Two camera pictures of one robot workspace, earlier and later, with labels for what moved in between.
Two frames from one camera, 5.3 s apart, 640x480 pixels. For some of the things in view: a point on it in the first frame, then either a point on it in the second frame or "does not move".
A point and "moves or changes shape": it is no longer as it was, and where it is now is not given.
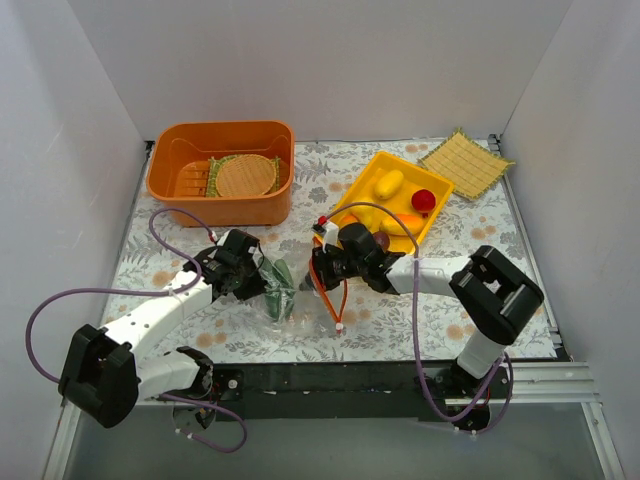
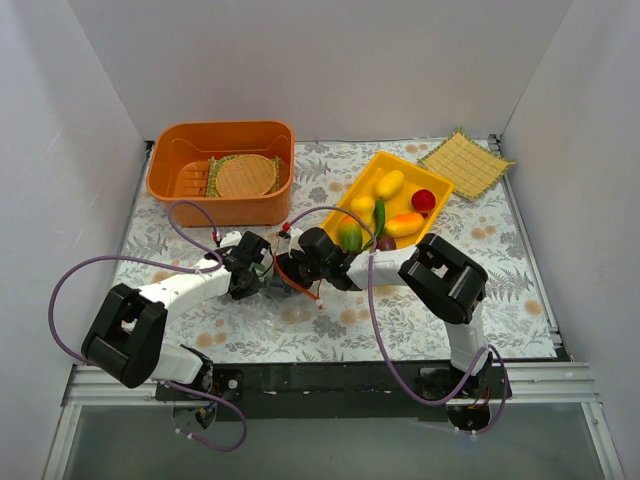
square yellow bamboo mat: (468, 166) does not move
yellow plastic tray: (414, 192) does not move
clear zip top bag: (292, 308) moves or changes shape
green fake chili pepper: (280, 288) → (379, 220)
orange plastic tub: (231, 173) does not move
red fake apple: (423, 200) does not move
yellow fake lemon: (388, 183) does not move
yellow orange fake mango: (412, 222) moves or changes shape
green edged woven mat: (214, 164) does not move
